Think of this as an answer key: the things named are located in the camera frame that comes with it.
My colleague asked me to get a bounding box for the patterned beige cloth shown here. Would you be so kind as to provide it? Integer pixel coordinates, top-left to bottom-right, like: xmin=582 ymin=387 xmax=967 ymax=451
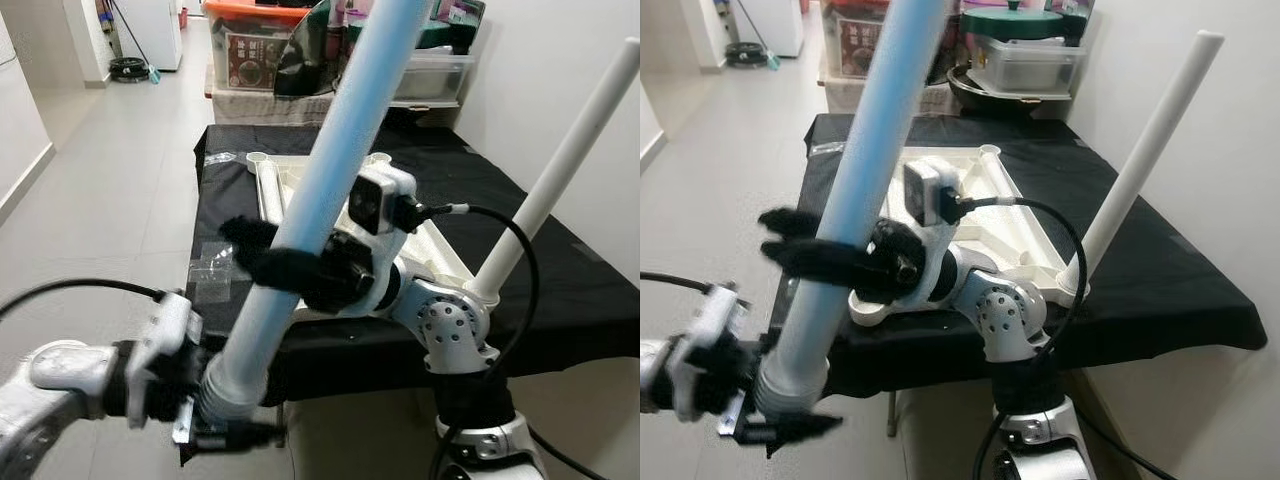
xmin=210 ymin=88 xmax=336 ymax=126
xmin=820 ymin=75 xmax=951 ymax=114

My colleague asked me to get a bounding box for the white plastic table top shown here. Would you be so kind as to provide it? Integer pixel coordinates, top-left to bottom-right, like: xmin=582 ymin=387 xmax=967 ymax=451
xmin=245 ymin=150 xmax=491 ymax=321
xmin=850 ymin=143 xmax=1091 ymax=329

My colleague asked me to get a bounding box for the white appliance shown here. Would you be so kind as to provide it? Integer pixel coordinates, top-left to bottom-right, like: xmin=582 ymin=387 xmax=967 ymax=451
xmin=110 ymin=0 xmax=184 ymax=71
xmin=735 ymin=0 xmax=806 ymax=58

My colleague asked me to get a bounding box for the black tablecloth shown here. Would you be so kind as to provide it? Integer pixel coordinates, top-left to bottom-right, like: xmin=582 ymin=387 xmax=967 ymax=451
xmin=190 ymin=123 xmax=641 ymax=406
xmin=800 ymin=112 xmax=1269 ymax=401

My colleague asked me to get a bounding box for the black shiny bag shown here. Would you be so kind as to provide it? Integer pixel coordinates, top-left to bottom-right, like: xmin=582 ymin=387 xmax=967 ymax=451
xmin=275 ymin=0 xmax=341 ymax=98
xmin=925 ymin=15 xmax=966 ymax=86

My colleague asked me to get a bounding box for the black wok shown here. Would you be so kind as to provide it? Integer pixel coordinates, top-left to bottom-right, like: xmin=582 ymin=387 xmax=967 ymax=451
xmin=945 ymin=65 xmax=1076 ymax=116
xmin=385 ymin=98 xmax=456 ymax=126

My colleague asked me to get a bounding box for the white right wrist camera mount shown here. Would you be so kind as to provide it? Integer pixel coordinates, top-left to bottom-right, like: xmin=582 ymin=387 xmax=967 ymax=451
xmin=345 ymin=165 xmax=421 ymax=236
xmin=900 ymin=158 xmax=966 ymax=229

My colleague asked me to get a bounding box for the broom with teal head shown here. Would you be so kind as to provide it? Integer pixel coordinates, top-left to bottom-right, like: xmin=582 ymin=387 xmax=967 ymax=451
xmin=108 ymin=0 xmax=163 ymax=85
xmin=735 ymin=0 xmax=783 ymax=71

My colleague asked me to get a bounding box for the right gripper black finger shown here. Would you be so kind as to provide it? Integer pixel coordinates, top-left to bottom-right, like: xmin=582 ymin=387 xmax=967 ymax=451
xmin=758 ymin=205 xmax=831 ymax=241
xmin=219 ymin=215 xmax=283 ymax=251
xmin=242 ymin=247 xmax=336 ymax=291
xmin=763 ymin=238 xmax=886 ymax=291

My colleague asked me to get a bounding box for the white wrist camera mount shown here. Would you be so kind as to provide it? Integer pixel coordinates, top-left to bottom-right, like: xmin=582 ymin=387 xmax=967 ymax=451
xmin=125 ymin=290 xmax=206 ymax=431
xmin=670 ymin=285 xmax=751 ymax=421
xmin=900 ymin=158 xmax=966 ymax=229
xmin=345 ymin=165 xmax=421 ymax=236

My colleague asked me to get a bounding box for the storage box with orange lid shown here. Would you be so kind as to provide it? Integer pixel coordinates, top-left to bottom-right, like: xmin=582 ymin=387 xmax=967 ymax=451
xmin=205 ymin=0 xmax=311 ymax=93
xmin=820 ymin=0 xmax=891 ymax=81

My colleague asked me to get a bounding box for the dark framed picture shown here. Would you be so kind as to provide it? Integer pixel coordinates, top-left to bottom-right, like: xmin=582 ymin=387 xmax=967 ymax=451
xmin=440 ymin=0 xmax=488 ymax=51

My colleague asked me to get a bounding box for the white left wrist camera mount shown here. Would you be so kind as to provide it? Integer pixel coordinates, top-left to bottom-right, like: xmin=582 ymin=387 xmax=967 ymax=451
xmin=125 ymin=290 xmax=206 ymax=431
xmin=670 ymin=285 xmax=751 ymax=421

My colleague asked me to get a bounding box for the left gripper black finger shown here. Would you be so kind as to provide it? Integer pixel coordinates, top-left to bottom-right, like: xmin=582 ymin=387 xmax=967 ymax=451
xmin=195 ymin=420 xmax=288 ymax=453
xmin=747 ymin=413 xmax=843 ymax=456

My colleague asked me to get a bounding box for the green pot lid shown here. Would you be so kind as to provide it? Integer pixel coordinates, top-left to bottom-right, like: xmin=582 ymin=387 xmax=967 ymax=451
xmin=960 ymin=5 xmax=1066 ymax=43
xmin=415 ymin=20 xmax=471 ymax=51

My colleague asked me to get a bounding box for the clear plastic container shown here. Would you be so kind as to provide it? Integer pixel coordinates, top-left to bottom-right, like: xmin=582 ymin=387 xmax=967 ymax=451
xmin=968 ymin=38 xmax=1089 ymax=98
xmin=395 ymin=45 xmax=476 ymax=104

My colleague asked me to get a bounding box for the white plastic table leg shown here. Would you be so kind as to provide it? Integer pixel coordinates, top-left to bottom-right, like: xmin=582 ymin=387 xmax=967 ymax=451
xmin=985 ymin=150 xmax=1076 ymax=276
xmin=405 ymin=215 xmax=476 ymax=291
xmin=755 ymin=0 xmax=951 ymax=421
xmin=1058 ymin=30 xmax=1226 ymax=299
xmin=468 ymin=38 xmax=641 ymax=306
xmin=195 ymin=0 xmax=436 ymax=426

